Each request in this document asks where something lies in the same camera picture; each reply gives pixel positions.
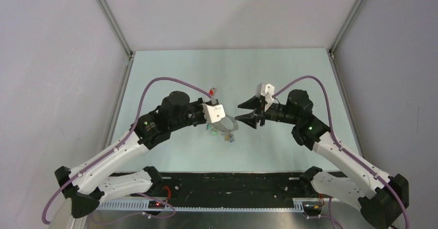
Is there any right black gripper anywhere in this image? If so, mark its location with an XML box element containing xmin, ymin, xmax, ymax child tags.
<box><xmin>234</xmin><ymin>95</ymin><xmax>299</xmax><ymax>130</ymax></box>

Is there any large metal keyring plate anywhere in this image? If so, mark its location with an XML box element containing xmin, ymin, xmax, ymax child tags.
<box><xmin>206</xmin><ymin>115</ymin><xmax>239</xmax><ymax>142</ymax></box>

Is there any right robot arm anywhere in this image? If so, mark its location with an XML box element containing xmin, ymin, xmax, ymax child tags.
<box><xmin>236</xmin><ymin>89</ymin><xmax>409</xmax><ymax>228</ymax></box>

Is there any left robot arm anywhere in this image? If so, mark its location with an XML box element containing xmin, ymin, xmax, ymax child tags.
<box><xmin>55</xmin><ymin>91</ymin><xmax>211</xmax><ymax>219</ymax></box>

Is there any red tagged key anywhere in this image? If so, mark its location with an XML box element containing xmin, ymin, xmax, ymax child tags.
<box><xmin>209</xmin><ymin>87</ymin><xmax>216</xmax><ymax>96</ymax></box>

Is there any left electronics board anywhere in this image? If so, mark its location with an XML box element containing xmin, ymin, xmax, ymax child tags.
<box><xmin>148</xmin><ymin>200</ymin><xmax>167</xmax><ymax>209</ymax></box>

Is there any electronics board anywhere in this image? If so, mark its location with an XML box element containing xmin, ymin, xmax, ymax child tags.
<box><xmin>148</xmin><ymin>200</ymin><xmax>167</xmax><ymax>209</ymax></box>
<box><xmin>303</xmin><ymin>204</ymin><xmax>323</xmax><ymax>218</ymax></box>

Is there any right electronics board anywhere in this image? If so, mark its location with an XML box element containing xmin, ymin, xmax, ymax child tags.
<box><xmin>303</xmin><ymin>204</ymin><xmax>323</xmax><ymax>218</ymax></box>

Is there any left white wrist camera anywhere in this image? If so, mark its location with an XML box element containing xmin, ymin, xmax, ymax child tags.
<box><xmin>201</xmin><ymin>99</ymin><xmax>226</xmax><ymax>124</ymax></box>

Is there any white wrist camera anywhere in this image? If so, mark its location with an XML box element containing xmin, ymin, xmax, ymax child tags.
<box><xmin>201</xmin><ymin>99</ymin><xmax>226</xmax><ymax>124</ymax></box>
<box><xmin>256</xmin><ymin>83</ymin><xmax>275</xmax><ymax>112</ymax></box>

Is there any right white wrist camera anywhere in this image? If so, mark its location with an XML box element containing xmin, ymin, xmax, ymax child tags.
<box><xmin>256</xmin><ymin>83</ymin><xmax>275</xmax><ymax>112</ymax></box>

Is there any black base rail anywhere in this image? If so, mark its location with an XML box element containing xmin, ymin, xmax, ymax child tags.
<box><xmin>145</xmin><ymin>172</ymin><xmax>320</xmax><ymax>208</ymax></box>

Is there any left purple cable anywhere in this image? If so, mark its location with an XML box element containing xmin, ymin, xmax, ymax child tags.
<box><xmin>41</xmin><ymin>77</ymin><xmax>218</xmax><ymax>225</ymax></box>

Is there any purple cable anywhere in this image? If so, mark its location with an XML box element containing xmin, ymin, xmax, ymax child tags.
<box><xmin>273</xmin><ymin>75</ymin><xmax>411</xmax><ymax>229</ymax></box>
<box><xmin>41</xmin><ymin>77</ymin><xmax>218</xmax><ymax>225</ymax></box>

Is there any grey cable duct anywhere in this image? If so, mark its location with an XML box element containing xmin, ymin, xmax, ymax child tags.
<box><xmin>96</xmin><ymin>199</ymin><xmax>304</xmax><ymax>212</ymax></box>

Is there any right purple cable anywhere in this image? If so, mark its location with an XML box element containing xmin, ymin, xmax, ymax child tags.
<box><xmin>273</xmin><ymin>75</ymin><xmax>411</xmax><ymax>229</ymax></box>

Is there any left aluminium frame post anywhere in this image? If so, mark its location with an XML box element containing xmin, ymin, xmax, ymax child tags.
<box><xmin>85</xmin><ymin>0</ymin><xmax>134</xmax><ymax>59</ymax></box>

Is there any aluminium frame post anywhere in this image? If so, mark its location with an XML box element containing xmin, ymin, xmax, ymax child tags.
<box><xmin>85</xmin><ymin>0</ymin><xmax>134</xmax><ymax>59</ymax></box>
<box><xmin>327</xmin><ymin>0</ymin><xmax>377</xmax><ymax>58</ymax></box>

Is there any right aluminium frame post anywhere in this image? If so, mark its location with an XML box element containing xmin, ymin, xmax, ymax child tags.
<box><xmin>327</xmin><ymin>0</ymin><xmax>377</xmax><ymax>58</ymax></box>

